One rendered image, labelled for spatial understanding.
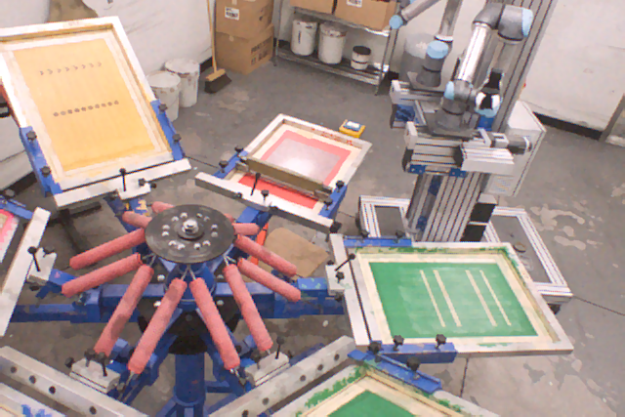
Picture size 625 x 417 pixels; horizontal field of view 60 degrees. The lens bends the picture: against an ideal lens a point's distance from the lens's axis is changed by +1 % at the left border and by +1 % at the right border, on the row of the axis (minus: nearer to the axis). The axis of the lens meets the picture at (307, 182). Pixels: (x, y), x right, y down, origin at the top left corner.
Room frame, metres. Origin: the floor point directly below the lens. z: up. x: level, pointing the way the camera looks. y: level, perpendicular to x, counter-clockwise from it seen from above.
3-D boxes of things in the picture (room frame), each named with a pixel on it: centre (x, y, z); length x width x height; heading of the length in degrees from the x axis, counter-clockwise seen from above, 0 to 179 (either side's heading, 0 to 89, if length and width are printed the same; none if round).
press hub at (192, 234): (1.35, 0.37, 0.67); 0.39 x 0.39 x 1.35
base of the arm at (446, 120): (2.52, -0.68, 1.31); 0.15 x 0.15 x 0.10
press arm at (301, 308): (1.49, -0.23, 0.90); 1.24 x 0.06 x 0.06; 103
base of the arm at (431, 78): (3.01, -0.61, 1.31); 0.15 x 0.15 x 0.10
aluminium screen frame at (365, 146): (2.36, 0.06, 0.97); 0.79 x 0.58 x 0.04; 163
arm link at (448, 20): (3.14, -0.65, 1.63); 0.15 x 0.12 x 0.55; 162
